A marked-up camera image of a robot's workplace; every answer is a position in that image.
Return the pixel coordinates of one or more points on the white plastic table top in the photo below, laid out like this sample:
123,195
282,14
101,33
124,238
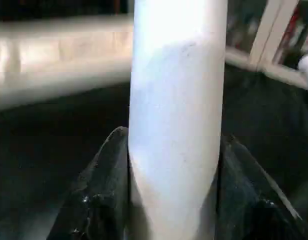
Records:
59,55

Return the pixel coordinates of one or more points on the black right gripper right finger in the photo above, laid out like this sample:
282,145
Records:
254,205

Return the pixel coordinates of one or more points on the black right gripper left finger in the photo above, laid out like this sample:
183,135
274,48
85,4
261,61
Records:
101,200

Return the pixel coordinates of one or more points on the black work mat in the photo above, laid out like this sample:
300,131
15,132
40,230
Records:
44,150

